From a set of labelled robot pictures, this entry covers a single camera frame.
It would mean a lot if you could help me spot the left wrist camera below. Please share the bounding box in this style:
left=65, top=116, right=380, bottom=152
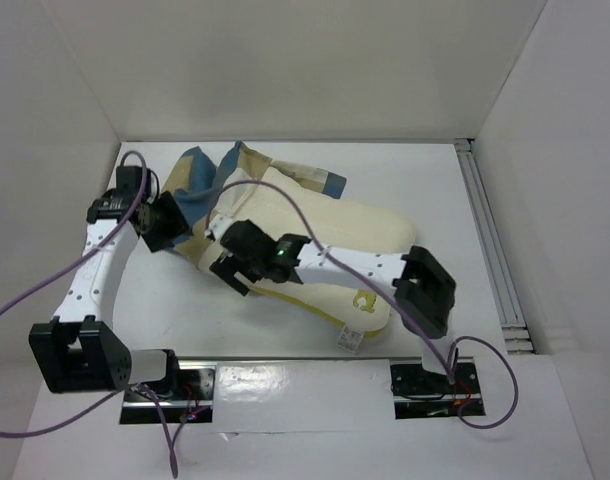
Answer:
left=115, top=165, right=157, bottom=201

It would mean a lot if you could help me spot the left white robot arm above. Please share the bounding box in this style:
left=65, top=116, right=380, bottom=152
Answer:
left=29, top=190, right=189, bottom=399

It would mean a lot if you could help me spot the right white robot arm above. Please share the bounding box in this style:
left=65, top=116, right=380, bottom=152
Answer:
left=205, top=223, right=456, bottom=392

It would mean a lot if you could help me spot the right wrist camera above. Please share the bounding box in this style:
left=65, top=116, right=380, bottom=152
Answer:
left=220, top=220, right=276, bottom=258

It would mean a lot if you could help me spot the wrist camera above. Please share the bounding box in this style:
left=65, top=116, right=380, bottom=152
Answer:
left=220, top=220, right=276, bottom=258
left=115, top=165, right=157, bottom=201

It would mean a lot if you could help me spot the aluminium rail right side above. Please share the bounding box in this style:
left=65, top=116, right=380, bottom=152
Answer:
left=454, top=139, right=536, bottom=355

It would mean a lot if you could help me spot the cream pillow with yellow edge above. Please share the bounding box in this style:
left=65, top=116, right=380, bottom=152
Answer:
left=213, top=167, right=416, bottom=335

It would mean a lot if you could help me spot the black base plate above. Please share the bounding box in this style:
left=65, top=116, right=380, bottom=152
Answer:
left=146, top=361, right=216, bottom=407
left=390, top=362, right=481, bottom=399

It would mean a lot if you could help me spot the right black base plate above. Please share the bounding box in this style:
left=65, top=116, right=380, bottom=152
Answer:
left=390, top=362, right=481, bottom=399

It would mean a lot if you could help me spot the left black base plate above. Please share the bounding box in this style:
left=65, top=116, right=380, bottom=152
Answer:
left=146, top=361, right=216, bottom=407

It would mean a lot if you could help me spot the blue beige patchwork pillowcase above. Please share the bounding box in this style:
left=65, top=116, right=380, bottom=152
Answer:
left=163, top=141, right=347, bottom=265

